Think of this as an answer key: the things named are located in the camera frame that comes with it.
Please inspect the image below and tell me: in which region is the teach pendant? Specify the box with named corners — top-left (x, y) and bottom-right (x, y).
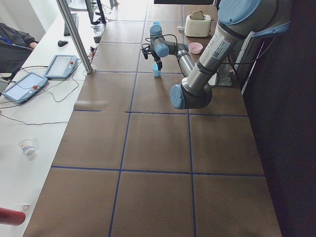
top-left (44, 55), bottom-right (77, 80)
top-left (2, 72), bottom-right (48, 104)

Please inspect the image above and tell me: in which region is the white pedestal column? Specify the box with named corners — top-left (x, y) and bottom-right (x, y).
top-left (208, 20), bottom-right (232, 87)

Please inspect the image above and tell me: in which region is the near teach pendant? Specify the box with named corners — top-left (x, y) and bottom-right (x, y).
top-left (2, 72), bottom-right (48, 104)

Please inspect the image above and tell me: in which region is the seated person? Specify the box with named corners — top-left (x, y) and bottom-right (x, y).
top-left (0, 23), bottom-right (38, 80)

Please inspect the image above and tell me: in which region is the pink bowl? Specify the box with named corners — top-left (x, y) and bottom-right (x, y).
top-left (189, 42), bottom-right (203, 54)

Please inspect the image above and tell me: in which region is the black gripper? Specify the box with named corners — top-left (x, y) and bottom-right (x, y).
top-left (152, 52), bottom-right (162, 70)

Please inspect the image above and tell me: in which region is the black computer mouse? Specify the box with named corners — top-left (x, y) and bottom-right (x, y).
top-left (57, 40), bottom-right (68, 47)

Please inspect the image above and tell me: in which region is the far teach pendant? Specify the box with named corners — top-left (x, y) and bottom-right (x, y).
top-left (44, 55), bottom-right (77, 80)

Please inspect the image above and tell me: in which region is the paper cup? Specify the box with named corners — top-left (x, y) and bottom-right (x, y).
top-left (18, 139), bottom-right (35, 156)

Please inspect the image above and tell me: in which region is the aluminium frame post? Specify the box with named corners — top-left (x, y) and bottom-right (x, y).
top-left (56, 0), bottom-right (93, 74)

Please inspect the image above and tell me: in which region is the bread slice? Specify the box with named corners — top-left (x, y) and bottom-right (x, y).
top-left (192, 10), bottom-right (203, 20)

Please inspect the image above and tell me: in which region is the red cylinder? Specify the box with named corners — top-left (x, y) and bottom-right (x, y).
top-left (0, 207), bottom-right (26, 226)

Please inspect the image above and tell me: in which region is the black monitor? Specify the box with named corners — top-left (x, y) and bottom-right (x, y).
top-left (85, 0), bottom-right (106, 25)

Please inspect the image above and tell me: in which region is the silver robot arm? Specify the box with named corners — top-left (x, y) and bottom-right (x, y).
top-left (142, 0), bottom-right (292, 110)

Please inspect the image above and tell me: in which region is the black keyboard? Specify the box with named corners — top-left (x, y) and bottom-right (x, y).
top-left (63, 12), bottom-right (79, 37)

